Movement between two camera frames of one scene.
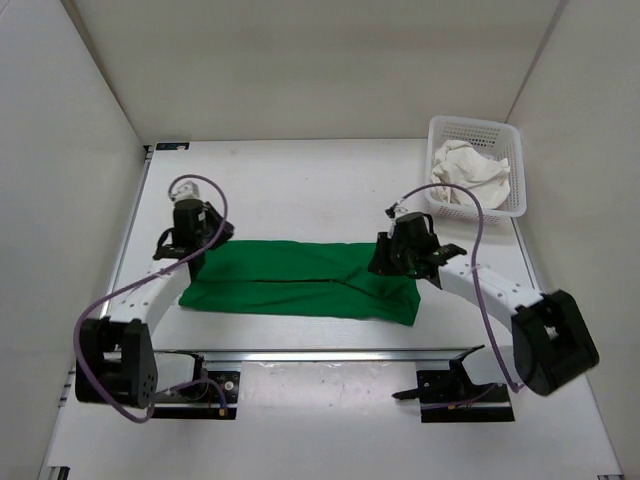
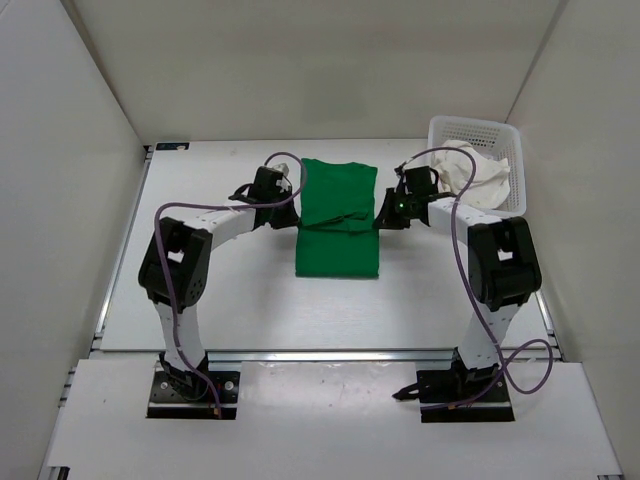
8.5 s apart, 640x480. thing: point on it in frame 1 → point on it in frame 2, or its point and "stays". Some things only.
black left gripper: x=224 y=234 → x=289 y=219
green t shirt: x=309 y=278 → x=335 y=236
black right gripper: x=382 y=263 → x=389 y=219
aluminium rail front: x=328 y=356 stays
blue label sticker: x=172 y=145 stays
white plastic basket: x=496 y=141 stays
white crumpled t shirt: x=459 y=162 stays
